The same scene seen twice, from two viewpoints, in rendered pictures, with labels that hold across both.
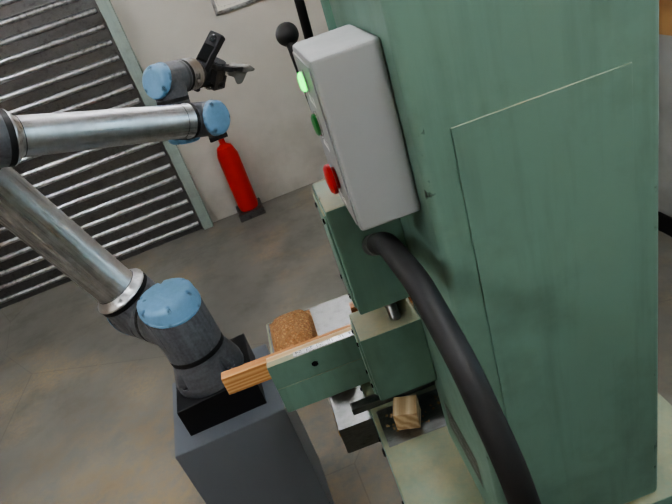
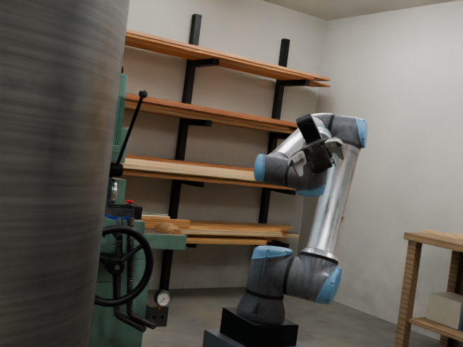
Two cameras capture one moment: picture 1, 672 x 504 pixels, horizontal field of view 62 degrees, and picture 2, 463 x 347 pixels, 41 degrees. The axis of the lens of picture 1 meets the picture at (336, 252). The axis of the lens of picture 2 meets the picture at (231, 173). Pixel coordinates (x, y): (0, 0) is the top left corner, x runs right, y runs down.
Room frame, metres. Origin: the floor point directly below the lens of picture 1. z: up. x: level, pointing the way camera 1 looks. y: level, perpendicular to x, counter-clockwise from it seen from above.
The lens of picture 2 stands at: (3.20, -0.85, 1.25)
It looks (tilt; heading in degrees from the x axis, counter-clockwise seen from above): 2 degrees down; 152
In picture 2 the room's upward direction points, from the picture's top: 7 degrees clockwise
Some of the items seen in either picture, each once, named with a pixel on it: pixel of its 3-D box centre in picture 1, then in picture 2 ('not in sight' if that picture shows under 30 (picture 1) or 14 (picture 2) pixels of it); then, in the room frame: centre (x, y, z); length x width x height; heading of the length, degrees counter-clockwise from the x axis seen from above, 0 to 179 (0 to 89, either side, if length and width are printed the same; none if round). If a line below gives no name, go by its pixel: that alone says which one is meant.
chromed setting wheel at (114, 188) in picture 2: not in sight; (109, 193); (0.69, -0.06, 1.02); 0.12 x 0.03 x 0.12; 3
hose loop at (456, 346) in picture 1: (455, 405); not in sight; (0.41, -0.07, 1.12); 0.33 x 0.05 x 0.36; 3
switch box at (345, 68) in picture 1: (355, 127); not in sight; (0.50, -0.05, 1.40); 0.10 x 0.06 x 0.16; 3
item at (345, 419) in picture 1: (352, 417); (153, 312); (0.96, 0.09, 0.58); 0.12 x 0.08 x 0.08; 3
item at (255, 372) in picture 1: (368, 329); (128, 222); (0.82, -0.01, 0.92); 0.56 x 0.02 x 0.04; 93
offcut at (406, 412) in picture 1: (407, 412); not in sight; (0.70, -0.03, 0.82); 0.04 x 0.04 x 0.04; 74
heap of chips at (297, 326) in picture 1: (291, 329); (167, 226); (0.90, 0.13, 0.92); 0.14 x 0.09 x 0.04; 3
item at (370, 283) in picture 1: (364, 239); (114, 144); (0.61, -0.04, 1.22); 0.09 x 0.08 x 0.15; 3
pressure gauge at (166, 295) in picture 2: not in sight; (161, 299); (1.03, 0.09, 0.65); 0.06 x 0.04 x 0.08; 93
